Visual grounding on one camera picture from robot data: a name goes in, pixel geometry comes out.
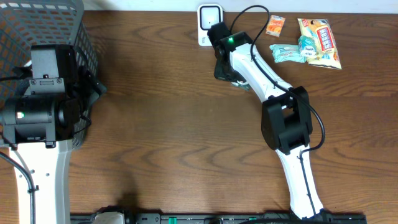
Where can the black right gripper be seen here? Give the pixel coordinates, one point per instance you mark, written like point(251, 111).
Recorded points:
point(219, 76)

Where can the dark green balm box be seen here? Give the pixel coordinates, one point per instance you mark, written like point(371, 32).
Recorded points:
point(241, 85)

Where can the light green pouch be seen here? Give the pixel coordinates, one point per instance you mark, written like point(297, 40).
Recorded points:
point(286, 52)

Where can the orange tissue packet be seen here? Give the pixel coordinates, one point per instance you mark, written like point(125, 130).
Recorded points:
point(275, 25)

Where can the teal tissue packet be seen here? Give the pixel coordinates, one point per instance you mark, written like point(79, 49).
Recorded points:
point(307, 47)

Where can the yellow snack chip bag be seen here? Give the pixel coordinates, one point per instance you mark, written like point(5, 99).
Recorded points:
point(325, 43)

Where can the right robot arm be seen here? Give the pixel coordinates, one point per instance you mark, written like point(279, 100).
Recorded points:
point(286, 122)

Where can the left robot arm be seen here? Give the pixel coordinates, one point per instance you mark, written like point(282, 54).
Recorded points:
point(39, 126)

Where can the grey plastic shopping basket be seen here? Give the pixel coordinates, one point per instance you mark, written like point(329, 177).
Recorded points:
point(25, 24)

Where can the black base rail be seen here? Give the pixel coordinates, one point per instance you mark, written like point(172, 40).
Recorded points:
point(269, 217)

